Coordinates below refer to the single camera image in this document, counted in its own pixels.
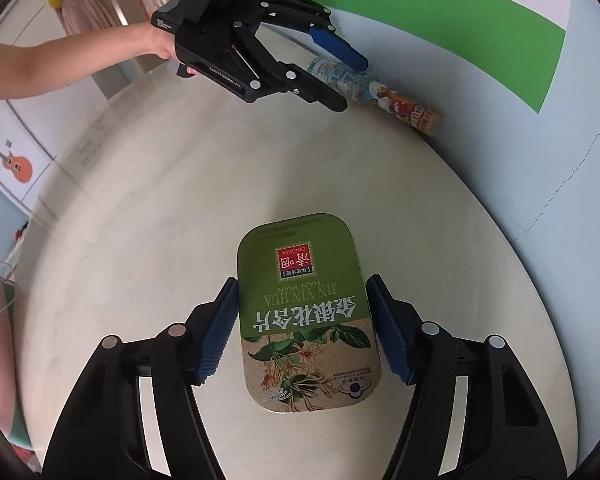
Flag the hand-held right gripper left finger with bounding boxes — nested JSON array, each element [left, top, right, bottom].
[[40, 276, 239, 480]]

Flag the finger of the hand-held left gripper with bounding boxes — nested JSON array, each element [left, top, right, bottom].
[[252, 0, 369, 73], [225, 25, 349, 113]]

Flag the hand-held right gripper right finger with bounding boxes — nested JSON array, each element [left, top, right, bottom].
[[365, 275, 567, 480]]

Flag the clear plastic water bottle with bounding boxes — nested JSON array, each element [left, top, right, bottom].
[[306, 56, 381, 104]]

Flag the green metal tin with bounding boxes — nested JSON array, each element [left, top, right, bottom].
[[236, 212, 385, 413]]

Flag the person's left forearm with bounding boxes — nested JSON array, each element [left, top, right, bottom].
[[0, 22, 156, 106]]

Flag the person's left hand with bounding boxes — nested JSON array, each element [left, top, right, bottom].
[[147, 24, 197, 78]]

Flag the colourful snack packet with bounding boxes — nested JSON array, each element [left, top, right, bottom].
[[367, 80, 443, 137]]

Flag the pink backpack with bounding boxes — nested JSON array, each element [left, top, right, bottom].
[[60, 0, 123, 36]]

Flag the orange guitar sticker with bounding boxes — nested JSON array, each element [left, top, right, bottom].
[[0, 135, 34, 184]]

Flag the white cable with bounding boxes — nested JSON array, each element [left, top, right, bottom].
[[0, 220, 31, 321]]

